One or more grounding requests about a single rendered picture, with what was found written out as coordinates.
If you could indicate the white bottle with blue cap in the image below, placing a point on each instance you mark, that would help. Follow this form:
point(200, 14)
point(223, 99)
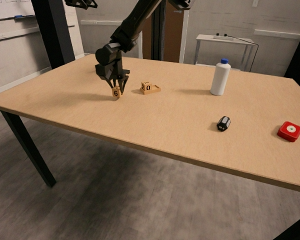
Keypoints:
point(220, 77)

